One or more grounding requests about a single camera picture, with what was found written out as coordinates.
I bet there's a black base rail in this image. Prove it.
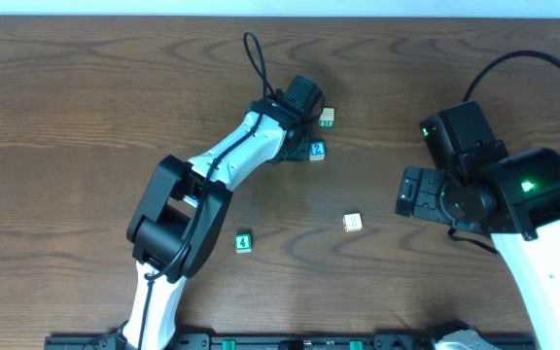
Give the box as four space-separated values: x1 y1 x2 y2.
44 332 538 350

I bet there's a plain block green bottom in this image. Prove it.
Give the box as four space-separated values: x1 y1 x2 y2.
319 107 335 127

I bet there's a plain block red side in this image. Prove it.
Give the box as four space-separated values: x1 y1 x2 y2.
343 213 363 232

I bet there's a green number 4 block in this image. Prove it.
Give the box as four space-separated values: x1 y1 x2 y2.
235 233 252 254

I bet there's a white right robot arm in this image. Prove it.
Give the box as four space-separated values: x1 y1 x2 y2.
395 146 560 349

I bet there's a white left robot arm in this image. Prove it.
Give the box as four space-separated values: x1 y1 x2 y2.
122 94 317 349

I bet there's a blue number 2 block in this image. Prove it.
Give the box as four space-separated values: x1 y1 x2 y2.
309 141 327 161

